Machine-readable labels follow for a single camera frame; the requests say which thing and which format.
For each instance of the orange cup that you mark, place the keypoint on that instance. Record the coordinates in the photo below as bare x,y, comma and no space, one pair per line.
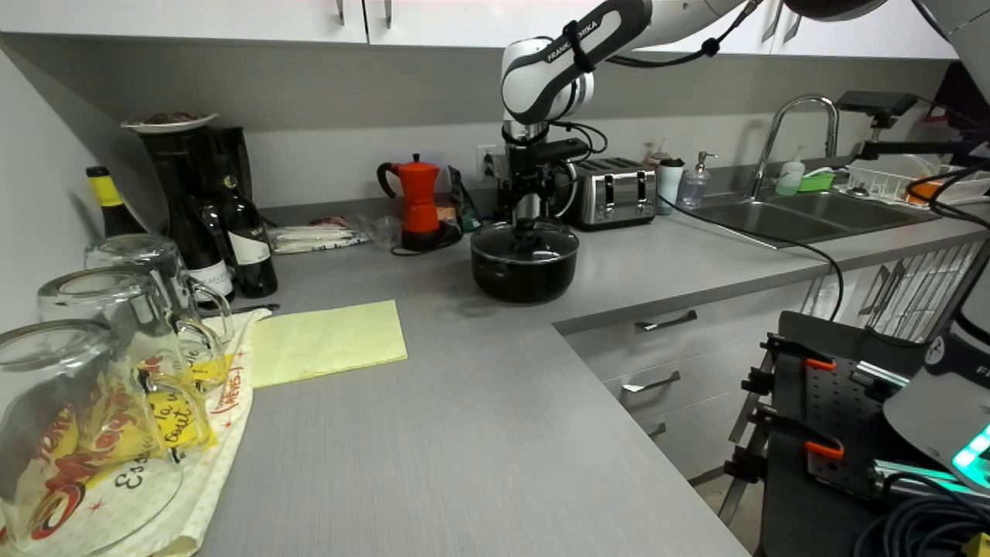
924,191

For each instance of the white wall outlet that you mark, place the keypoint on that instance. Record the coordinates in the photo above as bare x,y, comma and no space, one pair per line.
487,162

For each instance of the red moka pot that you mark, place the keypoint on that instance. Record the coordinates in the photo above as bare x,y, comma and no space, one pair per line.
420,203

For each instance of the dark bottle white base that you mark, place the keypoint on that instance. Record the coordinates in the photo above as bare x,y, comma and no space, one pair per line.
211,270

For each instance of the white plate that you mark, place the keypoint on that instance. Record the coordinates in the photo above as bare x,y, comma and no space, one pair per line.
171,121

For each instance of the wine bottle yellow cap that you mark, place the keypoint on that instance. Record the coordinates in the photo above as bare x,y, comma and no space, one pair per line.
112,203

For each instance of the steel kitchen sink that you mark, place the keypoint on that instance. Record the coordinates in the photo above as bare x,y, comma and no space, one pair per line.
816,217

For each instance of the green dish soap bottle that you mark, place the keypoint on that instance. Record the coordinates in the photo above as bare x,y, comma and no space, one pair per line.
789,177

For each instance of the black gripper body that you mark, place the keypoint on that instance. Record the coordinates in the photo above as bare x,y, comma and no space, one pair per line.
544,173

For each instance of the grey device teal lights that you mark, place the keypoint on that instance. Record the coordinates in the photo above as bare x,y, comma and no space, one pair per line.
945,418

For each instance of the upturned drinking glasses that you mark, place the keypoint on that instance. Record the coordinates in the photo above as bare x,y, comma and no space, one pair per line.
221,413

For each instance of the black stand orange clamps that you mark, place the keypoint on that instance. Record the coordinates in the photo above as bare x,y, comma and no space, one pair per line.
823,413

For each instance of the white dish rack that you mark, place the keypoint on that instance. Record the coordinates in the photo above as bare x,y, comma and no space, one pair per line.
899,175

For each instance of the white cup black lid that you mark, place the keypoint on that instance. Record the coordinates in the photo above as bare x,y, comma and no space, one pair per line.
673,181

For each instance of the stainless steel electric kettle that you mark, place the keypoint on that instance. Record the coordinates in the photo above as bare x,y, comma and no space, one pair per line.
570,191

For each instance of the white packet tray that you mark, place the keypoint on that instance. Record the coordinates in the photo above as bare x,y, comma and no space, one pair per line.
315,237

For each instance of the yellow cloth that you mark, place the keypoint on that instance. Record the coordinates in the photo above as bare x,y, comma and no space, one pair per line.
325,342

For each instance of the glass mug yellow print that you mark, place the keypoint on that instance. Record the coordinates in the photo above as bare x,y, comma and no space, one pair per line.
126,310

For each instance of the plain glass mug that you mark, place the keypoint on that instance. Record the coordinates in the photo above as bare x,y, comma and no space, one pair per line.
140,252

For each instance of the black mounted camera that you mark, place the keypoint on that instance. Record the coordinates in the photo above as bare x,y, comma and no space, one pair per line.
878,105

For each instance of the chrome kitchen faucet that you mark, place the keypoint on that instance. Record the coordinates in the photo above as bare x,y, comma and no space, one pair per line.
832,119

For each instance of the green sponge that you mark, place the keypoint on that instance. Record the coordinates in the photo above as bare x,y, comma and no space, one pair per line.
817,181

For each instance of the stainless steel toaster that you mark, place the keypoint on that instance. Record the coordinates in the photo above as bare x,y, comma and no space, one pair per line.
615,192

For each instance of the dark wine bottle white label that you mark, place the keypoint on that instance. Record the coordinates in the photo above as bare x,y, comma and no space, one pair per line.
253,252

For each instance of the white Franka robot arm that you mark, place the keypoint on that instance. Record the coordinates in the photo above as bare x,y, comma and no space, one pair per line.
537,82

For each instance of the black coffee machine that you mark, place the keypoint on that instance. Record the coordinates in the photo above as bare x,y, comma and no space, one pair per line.
196,175

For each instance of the black cooking pot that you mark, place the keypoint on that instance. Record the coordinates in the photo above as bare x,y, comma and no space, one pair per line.
525,280

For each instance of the clear soap dispenser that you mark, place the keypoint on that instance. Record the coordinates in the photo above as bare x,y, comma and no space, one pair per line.
702,188

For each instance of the large printed glass mug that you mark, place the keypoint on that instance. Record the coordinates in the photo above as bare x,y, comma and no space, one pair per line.
74,434

